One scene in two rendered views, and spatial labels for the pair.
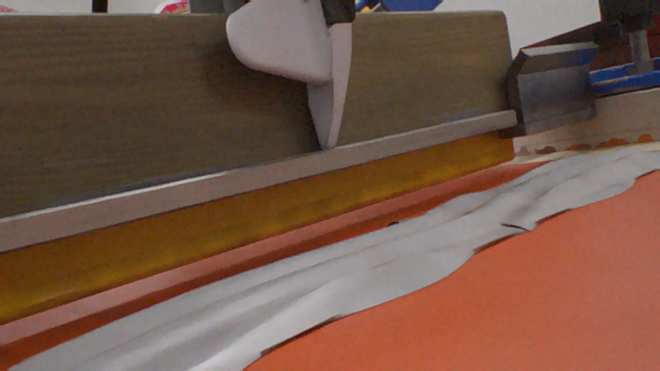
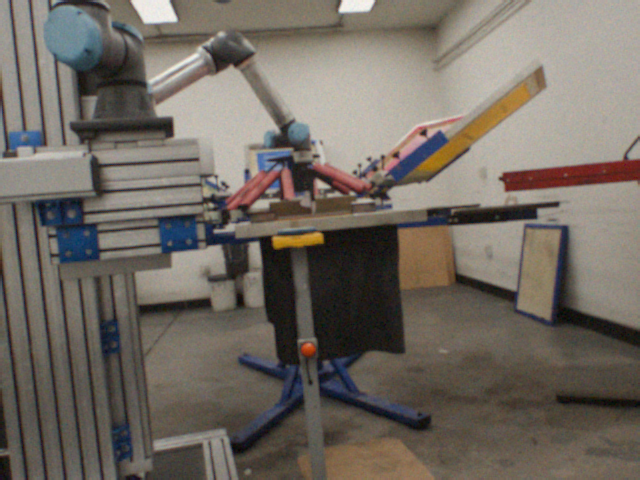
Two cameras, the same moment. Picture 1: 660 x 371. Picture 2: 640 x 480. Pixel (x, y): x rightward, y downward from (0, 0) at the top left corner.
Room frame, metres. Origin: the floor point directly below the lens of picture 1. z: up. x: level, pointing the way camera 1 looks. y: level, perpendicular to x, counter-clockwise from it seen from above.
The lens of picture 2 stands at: (-1.53, -1.36, 1.02)
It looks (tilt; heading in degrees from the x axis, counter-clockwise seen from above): 3 degrees down; 36
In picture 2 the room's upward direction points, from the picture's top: 5 degrees counter-clockwise
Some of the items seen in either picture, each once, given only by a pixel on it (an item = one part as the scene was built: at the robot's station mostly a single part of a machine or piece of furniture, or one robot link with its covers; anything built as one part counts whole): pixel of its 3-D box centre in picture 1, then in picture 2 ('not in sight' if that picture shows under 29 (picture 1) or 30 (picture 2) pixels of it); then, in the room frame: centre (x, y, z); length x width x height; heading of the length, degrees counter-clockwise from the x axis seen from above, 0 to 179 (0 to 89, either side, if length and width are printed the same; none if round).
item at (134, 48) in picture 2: not in sight; (117, 56); (-0.71, -0.20, 1.42); 0.13 x 0.12 x 0.14; 25
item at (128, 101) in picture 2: not in sight; (124, 105); (-0.70, -0.20, 1.31); 0.15 x 0.15 x 0.10
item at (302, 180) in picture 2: not in sight; (303, 177); (0.28, 0.03, 1.15); 0.09 x 0.08 x 0.12; 132
